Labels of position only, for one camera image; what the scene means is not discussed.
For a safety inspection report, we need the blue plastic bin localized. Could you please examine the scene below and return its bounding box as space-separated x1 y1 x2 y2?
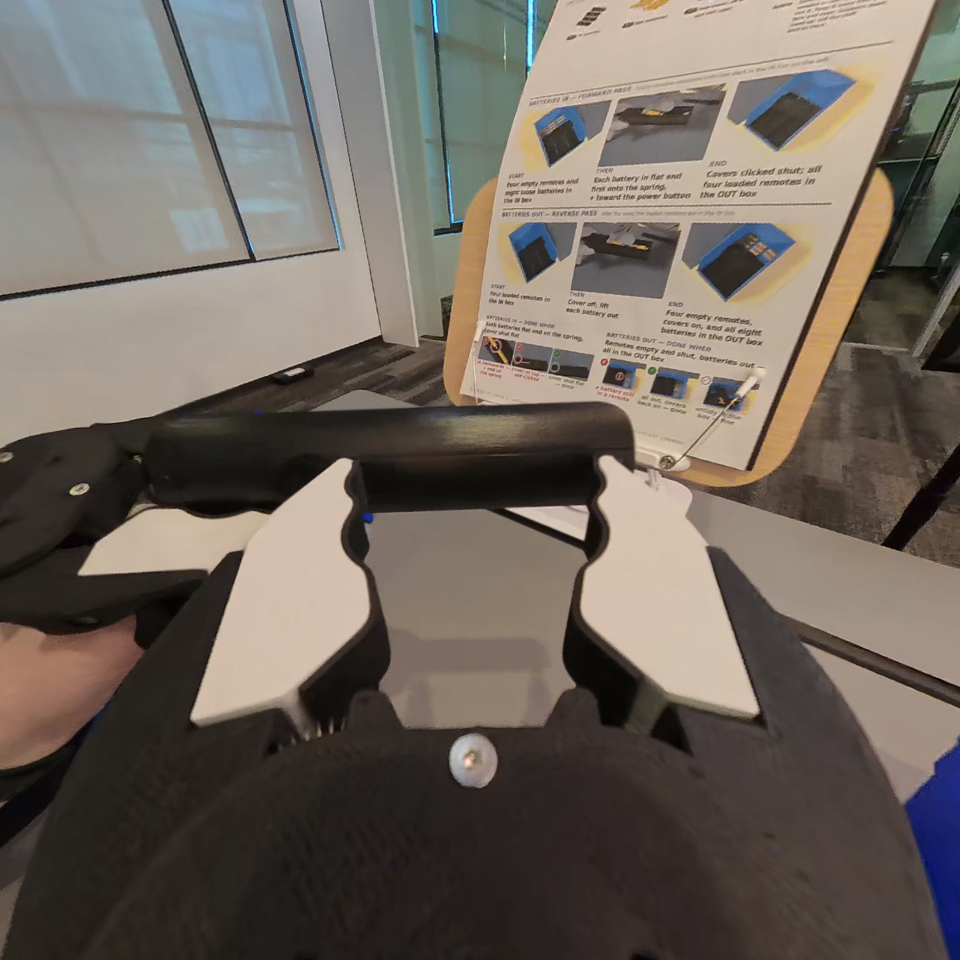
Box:
903 741 960 960

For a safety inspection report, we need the large window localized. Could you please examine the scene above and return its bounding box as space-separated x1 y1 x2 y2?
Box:
0 0 342 300

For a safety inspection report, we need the person's left hand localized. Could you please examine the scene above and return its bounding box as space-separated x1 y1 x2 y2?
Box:
0 620 147 777

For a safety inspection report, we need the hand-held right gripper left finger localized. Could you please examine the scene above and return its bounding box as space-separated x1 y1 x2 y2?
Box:
192 458 393 736

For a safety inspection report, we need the white sign stand base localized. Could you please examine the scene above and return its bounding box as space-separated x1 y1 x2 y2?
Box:
636 447 697 484

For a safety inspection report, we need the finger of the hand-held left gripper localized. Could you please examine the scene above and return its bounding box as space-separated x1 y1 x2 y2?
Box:
78 503 280 580

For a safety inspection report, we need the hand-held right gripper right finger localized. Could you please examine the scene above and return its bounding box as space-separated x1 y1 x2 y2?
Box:
561 456 763 736

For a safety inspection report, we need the printed instruction poster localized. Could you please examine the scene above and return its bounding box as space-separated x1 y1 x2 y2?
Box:
459 0 940 472

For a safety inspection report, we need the black remote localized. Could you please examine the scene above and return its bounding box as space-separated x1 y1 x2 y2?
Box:
144 399 640 520

